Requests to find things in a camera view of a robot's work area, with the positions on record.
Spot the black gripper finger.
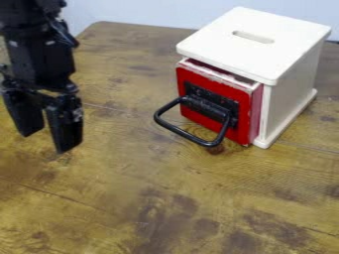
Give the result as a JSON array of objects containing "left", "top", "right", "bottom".
[
  {"left": 46, "top": 95, "right": 84, "bottom": 154},
  {"left": 3, "top": 90, "right": 46, "bottom": 137}
]

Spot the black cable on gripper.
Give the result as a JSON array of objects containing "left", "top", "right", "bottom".
[{"left": 47, "top": 19, "right": 82, "bottom": 49}]

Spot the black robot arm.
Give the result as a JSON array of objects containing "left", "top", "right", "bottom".
[{"left": 0, "top": 0, "right": 84, "bottom": 153}]

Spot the white wooden box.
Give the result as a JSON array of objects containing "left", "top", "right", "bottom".
[{"left": 176, "top": 7, "right": 331, "bottom": 149}]

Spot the red drawer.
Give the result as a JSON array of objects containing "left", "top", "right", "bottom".
[{"left": 176, "top": 58, "right": 263, "bottom": 146}]

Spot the black metal drawer handle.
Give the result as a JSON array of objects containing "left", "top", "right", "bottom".
[{"left": 154, "top": 95, "right": 239, "bottom": 148}]

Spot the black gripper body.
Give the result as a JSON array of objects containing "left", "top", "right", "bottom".
[{"left": 0, "top": 19, "right": 84, "bottom": 110}]

